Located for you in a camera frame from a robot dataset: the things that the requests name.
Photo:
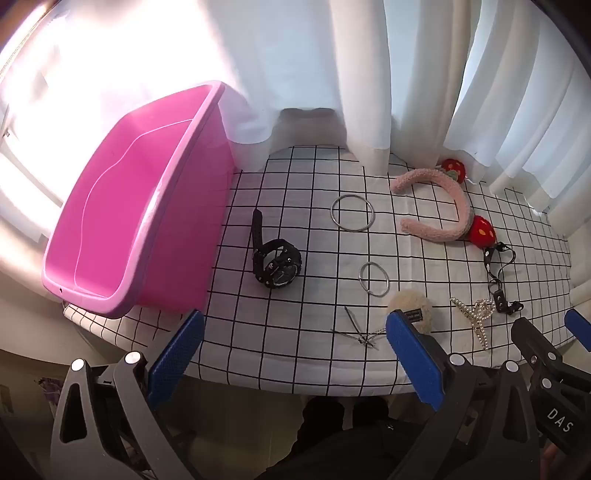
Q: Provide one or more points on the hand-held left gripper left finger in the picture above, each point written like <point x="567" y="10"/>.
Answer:
<point x="178" y="353"/>

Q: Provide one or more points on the white curtain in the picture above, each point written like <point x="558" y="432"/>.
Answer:
<point x="295" y="55"/>

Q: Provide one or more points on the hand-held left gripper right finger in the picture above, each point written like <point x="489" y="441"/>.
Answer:
<point x="415" y="364"/>

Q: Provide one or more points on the small silver bangle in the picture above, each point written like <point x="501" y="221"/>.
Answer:
<point x="388" y="282"/>
<point x="359" y="276"/>

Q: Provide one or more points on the thin silver hair pin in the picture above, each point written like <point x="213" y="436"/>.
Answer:
<point x="353" y="323"/>

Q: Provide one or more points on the white black checked tablecloth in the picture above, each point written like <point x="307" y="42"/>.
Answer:
<point x="300" y="360"/>

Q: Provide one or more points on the pink fuzzy strawberry headband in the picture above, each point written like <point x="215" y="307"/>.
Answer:
<point x="461" y="207"/>

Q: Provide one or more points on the beige fluffy hair clip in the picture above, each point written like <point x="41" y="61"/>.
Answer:
<point x="415" y="302"/>

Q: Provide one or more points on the large silver bangle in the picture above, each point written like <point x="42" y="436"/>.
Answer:
<point x="332" y="218"/>

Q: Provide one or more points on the black wrist watch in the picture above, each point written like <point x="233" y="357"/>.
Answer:
<point x="277" y="270"/>

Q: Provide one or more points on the brown furniture piece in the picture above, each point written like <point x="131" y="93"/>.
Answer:
<point x="307" y="124"/>

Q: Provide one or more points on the pink plastic bin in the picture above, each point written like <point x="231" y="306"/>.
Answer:
<point x="129" y="194"/>

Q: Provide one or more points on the person's dark trousers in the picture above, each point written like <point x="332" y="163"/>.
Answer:
<point x="341" y="438"/>

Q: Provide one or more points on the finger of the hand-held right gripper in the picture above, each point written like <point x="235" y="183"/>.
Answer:
<point x="579" y="325"/>
<point x="535" y="344"/>

